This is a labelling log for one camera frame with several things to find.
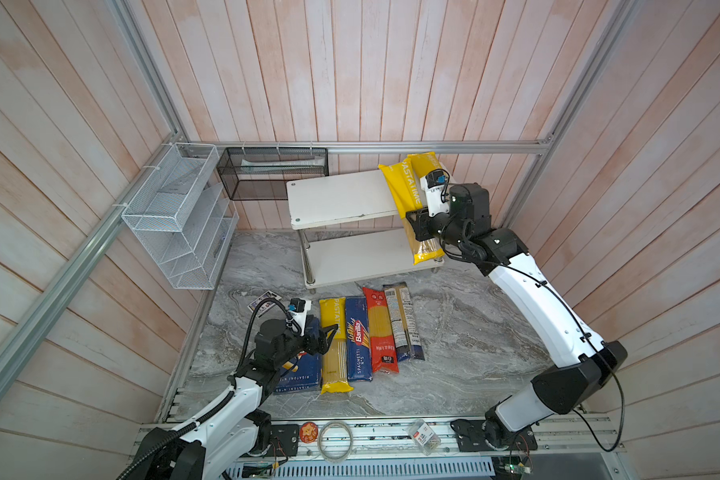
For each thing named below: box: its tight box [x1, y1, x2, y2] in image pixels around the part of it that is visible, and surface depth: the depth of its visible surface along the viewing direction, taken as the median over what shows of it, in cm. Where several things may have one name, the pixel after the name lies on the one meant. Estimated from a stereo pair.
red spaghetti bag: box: [362, 287, 399, 373], surface depth 92 cm
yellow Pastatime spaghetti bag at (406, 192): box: [378, 157, 444, 265], surface depth 74 cm
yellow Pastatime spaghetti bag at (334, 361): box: [319, 297, 354, 395], surface depth 86 cm
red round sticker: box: [299, 422, 319, 444], surface depth 76 cm
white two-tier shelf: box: [286, 169, 443, 289], surface depth 85 cm
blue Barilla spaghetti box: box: [346, 296, 373, 382], surface depth 88 cm
